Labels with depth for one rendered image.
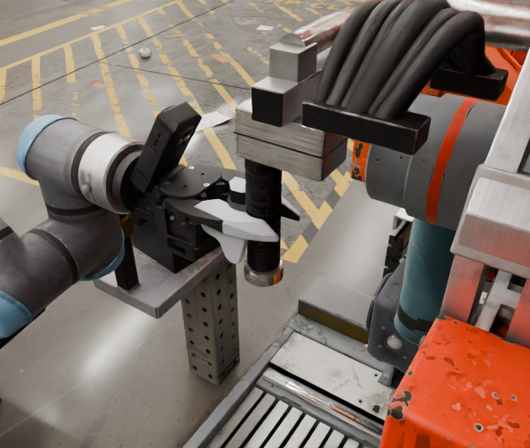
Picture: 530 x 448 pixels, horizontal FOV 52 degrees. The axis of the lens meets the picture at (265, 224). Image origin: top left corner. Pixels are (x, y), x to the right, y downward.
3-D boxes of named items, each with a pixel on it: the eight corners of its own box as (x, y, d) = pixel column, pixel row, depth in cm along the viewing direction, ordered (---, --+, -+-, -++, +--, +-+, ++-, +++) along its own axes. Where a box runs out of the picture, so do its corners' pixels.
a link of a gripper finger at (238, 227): (279, 274, 55) (216, 237, 60) (280, 227, 52) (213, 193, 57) (258, 289, 53) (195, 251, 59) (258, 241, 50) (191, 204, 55)
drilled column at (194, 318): (218, 387, 138) (208, 258, 114) (188, 369, 143) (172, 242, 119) (241, 361, 145) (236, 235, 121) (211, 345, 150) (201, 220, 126)
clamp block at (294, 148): (321, 185, 46) (325, 127, 43) (234, 156, 50) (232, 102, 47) (348, 161, 49) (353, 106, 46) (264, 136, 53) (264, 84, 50)
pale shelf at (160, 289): (157, 320, 99) (156, 308, 98) (93, 286, 107) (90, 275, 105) (281, 211, 129) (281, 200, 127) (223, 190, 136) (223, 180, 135)
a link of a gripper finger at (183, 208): (244, 221, 56) (188, 192, 60) (244, 207, 55) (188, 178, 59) (212, 242, 53) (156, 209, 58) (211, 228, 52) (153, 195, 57)
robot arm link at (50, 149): (76, 164, 78) (61, 99, 72) (140, 189, 73) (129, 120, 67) (20, 194, 72) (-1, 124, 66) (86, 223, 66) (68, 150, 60)
